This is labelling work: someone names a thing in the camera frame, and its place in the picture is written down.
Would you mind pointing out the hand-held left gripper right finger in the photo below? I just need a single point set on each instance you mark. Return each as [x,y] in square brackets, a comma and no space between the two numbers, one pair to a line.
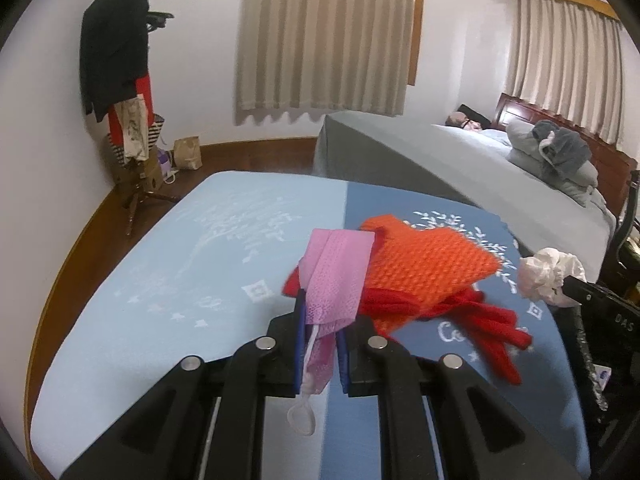
[343,365]

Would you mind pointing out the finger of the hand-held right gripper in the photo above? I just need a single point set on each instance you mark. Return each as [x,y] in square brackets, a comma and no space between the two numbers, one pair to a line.
[585,295]

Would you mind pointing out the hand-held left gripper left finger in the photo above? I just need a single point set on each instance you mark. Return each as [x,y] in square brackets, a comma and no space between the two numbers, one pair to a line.
[300,340]

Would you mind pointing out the bin with black liner bag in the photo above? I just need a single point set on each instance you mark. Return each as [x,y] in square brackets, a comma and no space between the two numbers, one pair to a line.
[575,350]

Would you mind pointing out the white tissue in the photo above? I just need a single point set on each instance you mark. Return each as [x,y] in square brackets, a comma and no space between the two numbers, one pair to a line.
[542,270]

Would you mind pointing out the pink face mask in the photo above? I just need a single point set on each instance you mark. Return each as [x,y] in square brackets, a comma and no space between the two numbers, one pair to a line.
[335,270]

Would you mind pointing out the red knitted cloth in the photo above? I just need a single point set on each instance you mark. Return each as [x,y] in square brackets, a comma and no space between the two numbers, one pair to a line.
[480,320]

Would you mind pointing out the orange foam net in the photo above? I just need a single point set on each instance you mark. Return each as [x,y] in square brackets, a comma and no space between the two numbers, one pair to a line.
[425,265]

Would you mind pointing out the black metal chair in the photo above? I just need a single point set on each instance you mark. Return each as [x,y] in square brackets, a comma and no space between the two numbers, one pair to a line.
[622,230]

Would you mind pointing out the wooden bed headboard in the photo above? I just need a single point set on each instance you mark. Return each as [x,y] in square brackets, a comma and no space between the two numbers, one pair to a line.
[615,165]

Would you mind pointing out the dark grey towel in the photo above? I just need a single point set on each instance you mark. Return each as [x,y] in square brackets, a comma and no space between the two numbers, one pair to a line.
[570,152]

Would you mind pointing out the blue printed tablecloth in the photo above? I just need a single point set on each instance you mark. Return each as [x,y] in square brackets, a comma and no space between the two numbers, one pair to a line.
[175,260]

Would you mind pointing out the folded light grey blanket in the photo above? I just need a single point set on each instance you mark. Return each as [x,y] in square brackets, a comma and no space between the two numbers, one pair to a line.
[525,150]

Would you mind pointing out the bed with grey sheet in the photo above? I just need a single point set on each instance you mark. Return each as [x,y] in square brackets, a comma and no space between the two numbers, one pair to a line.
[425,160]

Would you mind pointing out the black pillow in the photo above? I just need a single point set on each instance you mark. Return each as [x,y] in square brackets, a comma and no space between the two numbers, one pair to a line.
[472,111]

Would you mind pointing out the wooden coat rack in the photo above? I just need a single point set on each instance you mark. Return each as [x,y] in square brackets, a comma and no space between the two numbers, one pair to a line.
[135,200]

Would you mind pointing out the dark item on bed corner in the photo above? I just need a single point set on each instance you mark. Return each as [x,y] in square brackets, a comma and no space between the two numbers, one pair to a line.
[456,121]

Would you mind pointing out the brown paper bag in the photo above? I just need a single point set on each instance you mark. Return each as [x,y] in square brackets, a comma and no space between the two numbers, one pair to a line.
[187,152]

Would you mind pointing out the cardboard box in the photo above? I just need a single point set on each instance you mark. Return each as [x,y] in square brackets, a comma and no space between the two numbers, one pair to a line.
[147,175]

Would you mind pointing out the small purple item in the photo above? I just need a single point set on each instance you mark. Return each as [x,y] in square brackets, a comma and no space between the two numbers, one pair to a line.
[164,160]

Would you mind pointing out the narrow beige curtain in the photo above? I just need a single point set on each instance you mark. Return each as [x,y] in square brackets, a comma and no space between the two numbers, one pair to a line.
[565,60]

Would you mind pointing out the striped bag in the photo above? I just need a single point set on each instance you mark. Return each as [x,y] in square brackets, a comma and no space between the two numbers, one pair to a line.
[157,130]

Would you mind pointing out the beige printed tote bag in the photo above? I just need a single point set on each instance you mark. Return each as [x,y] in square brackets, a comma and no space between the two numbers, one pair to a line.
[132,130]

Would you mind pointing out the wide beige curtain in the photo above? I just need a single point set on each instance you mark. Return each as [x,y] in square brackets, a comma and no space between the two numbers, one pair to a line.
[325,35]

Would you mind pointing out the black coat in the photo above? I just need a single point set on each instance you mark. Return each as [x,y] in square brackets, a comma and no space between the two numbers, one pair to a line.
[110,50]

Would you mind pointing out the wooden window frame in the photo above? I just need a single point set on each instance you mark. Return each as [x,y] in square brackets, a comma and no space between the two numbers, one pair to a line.
[419,20]

